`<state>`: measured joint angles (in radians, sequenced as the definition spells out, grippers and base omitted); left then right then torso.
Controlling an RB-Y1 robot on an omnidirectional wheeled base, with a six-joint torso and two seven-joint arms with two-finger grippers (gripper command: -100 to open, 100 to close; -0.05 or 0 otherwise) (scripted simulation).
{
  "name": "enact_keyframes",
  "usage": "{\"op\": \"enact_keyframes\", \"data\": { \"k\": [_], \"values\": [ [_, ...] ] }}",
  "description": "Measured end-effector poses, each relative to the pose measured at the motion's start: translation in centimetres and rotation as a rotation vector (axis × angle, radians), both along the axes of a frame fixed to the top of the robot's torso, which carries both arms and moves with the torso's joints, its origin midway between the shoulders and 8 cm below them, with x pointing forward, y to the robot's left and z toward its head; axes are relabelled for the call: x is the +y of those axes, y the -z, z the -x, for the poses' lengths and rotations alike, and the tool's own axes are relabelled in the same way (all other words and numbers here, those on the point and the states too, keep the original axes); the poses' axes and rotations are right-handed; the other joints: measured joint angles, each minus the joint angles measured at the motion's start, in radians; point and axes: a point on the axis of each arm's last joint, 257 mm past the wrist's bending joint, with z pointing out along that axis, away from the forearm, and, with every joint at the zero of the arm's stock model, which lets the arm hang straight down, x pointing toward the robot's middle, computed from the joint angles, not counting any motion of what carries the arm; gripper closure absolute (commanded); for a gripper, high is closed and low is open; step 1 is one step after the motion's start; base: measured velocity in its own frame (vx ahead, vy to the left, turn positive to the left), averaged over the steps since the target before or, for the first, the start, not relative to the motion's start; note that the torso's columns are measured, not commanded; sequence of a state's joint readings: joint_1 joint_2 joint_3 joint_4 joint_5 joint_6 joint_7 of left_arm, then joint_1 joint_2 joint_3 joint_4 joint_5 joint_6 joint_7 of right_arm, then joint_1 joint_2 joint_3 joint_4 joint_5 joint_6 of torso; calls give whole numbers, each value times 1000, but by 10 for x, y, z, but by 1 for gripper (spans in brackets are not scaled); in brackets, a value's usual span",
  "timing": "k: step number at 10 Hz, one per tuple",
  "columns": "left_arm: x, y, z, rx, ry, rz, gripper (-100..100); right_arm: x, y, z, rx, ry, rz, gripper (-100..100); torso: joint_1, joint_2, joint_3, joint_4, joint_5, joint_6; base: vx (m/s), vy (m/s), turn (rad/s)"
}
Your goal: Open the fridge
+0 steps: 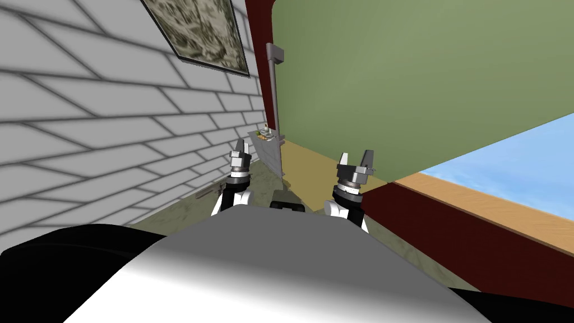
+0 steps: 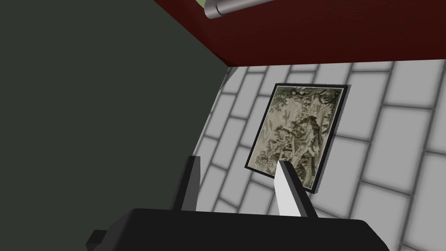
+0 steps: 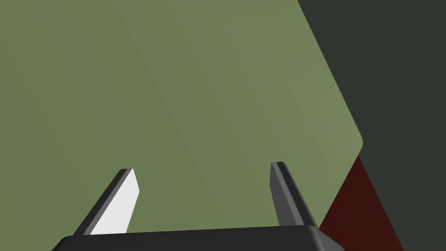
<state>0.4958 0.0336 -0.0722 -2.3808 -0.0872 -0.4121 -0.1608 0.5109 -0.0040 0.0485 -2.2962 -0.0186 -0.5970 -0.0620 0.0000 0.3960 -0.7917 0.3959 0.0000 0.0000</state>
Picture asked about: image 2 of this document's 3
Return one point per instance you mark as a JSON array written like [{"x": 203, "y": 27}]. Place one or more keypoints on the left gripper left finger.
[{"x": 188, "y": 190}]

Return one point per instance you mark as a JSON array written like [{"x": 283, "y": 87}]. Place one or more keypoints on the black framed landscape picture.
[{"x": 299, "y": 132}]

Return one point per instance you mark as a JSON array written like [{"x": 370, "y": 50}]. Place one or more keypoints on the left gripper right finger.
[{"x": 292, "y": 195}]

